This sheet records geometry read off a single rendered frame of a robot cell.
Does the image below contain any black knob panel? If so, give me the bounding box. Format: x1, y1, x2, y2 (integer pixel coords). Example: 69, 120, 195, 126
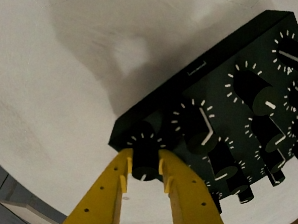
108, 10, 298, 214

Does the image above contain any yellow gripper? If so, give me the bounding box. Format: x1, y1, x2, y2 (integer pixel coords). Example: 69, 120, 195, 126
62, 148, 224, 224

